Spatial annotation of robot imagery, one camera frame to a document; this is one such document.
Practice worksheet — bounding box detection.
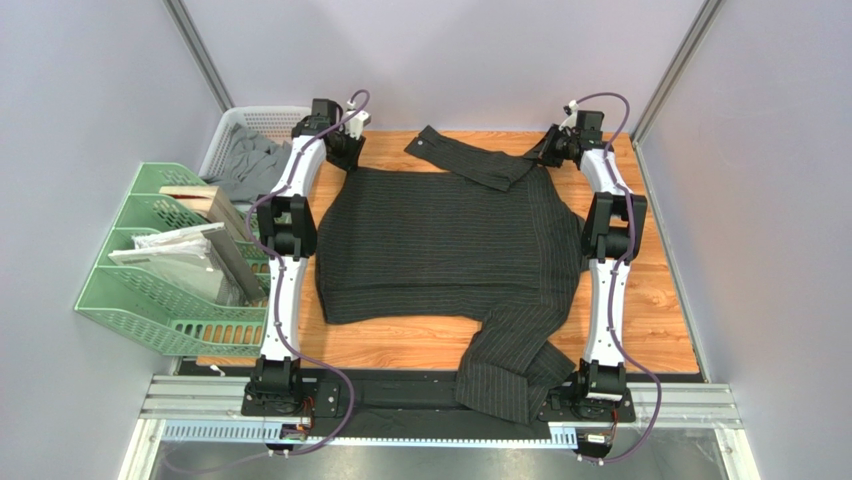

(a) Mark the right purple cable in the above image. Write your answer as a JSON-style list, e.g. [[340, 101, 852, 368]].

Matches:
[[564, 91, 663, 466]]

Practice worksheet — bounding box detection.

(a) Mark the white plastic basket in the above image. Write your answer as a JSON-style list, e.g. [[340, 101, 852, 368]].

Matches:
[[200, 106, 311, 178]]

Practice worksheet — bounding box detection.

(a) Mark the green file organizer rack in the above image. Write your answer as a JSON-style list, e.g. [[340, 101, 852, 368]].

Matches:
[[74, 162, 267, 357]]

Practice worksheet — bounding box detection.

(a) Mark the wooden block in rack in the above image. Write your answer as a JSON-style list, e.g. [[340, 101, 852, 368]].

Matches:
[[159, 185, 249, 242]]

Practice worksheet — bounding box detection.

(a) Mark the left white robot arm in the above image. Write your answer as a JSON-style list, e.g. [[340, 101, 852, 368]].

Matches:
[[241, 98, 369, 417]]

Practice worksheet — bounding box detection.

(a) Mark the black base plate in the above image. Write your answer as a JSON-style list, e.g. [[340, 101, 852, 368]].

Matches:
[[178, 357, 637, 441]]

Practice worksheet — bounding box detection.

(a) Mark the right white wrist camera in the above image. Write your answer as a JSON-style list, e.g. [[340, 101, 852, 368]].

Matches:
[[559, 100, 579, 131]]

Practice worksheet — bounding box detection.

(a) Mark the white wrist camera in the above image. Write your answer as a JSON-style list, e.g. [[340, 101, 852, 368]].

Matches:
[[559, 100, 579, 131], [343, 100, 371, 140]]

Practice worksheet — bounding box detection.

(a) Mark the dark pinstriped long sleeve shirt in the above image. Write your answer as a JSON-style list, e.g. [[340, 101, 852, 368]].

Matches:
[[314, 127, 587, 424]]

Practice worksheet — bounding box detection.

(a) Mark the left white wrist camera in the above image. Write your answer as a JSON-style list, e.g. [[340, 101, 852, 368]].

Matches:
[[343, 100, 371, 140]]

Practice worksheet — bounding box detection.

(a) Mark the grey shirt in basket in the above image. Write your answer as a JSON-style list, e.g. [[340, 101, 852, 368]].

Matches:
[[202, 124, 292, 205]]

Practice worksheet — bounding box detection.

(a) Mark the aluminium rail frame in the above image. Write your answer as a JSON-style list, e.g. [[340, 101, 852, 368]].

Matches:
[[135, 369, 760, 479]]

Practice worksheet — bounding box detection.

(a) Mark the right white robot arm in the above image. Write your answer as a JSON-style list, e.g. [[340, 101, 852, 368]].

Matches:
[[537, 102, 647, 420]]

